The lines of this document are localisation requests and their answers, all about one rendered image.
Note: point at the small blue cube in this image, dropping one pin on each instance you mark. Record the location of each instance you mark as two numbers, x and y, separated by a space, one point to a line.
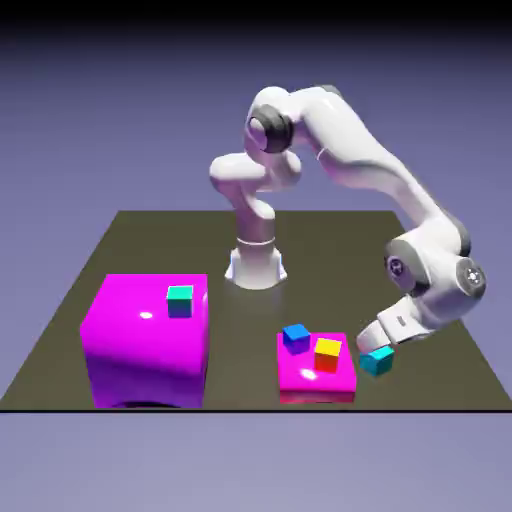
296 338

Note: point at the small teal cube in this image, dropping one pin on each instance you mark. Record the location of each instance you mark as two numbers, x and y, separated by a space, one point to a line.
180 302

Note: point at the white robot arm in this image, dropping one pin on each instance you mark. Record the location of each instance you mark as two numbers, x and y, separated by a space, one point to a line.
360 136

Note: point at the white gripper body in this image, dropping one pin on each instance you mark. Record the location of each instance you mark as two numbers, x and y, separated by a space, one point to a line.
372 336

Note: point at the small yellow cube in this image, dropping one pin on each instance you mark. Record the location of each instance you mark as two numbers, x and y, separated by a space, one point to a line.
327 354

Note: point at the flat magenta box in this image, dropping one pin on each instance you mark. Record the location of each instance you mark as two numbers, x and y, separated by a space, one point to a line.
296 378

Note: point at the large magenta box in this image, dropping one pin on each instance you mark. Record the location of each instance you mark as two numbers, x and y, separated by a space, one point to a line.
136 344

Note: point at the small cyan cube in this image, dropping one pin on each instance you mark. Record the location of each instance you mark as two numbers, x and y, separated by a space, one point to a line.
376 360

